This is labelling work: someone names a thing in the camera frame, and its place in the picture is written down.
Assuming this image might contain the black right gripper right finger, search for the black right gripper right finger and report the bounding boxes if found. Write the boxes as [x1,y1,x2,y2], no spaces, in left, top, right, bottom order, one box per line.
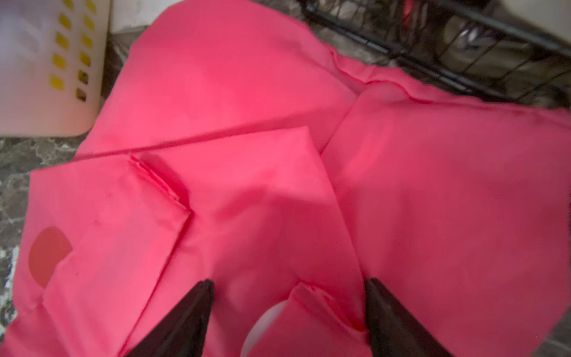
[364,278,452,357]

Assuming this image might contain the pink raincoat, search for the pink raincoat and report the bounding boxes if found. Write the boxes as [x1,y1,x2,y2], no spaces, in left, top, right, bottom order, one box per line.
[1,1,570,356]

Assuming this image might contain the white perforated plastic basket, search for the white perforated plastic basket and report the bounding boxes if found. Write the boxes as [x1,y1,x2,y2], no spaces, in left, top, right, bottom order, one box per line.
[1,0,111,137]

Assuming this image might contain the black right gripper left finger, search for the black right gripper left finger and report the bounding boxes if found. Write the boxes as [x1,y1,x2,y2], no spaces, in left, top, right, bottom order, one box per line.
[126,279,214,357]

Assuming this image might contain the black wire rack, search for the black wire rack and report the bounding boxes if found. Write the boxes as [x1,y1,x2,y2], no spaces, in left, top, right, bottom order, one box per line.
[301,1,570,109]

